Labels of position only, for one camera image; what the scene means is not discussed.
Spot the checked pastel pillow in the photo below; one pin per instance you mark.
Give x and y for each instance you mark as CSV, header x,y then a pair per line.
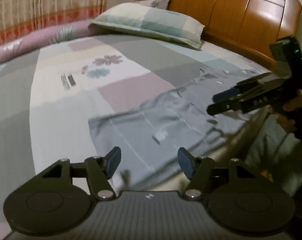
x,y
140,20

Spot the person's right hand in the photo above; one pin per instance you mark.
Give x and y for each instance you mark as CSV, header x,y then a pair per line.
x,y
294,111

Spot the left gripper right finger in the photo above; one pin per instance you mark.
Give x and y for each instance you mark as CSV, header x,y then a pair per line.
x,y
197,170

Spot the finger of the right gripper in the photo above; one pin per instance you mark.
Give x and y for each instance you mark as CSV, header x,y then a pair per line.
x,y
226,95
224,106

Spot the checked patchwork bed sheet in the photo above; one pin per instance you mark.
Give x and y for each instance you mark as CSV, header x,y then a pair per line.
x,y
48,96

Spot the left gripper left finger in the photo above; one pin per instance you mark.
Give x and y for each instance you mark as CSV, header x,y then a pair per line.
x,y
99,171

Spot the purple floral rolled quilt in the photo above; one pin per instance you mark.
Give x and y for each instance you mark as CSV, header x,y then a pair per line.
x,y
47,36

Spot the wooden headboard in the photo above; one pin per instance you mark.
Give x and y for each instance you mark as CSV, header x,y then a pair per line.
x,y
246,27

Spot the small floral back pillow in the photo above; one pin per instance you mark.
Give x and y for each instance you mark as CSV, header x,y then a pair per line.
x,y
160,4

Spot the person's grey trouser leg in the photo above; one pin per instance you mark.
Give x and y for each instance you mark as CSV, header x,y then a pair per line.
x,y
279,154

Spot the grey patterned pyjama trousers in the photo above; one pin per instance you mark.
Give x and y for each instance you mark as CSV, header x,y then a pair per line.
x,y
150,134

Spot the beige and red curtain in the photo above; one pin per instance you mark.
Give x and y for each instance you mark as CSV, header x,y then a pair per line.
x,y
21,17

